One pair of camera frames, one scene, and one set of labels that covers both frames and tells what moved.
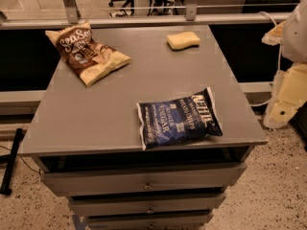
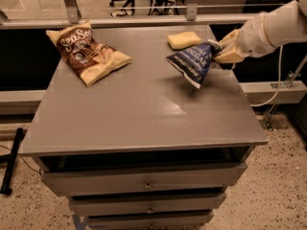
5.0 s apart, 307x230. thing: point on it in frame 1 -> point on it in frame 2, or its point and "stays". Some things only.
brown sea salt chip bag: (91, 60) stays
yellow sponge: (179, 41) stays
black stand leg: (8, 159) stays
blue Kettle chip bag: (179, 120) -> (194, 62)
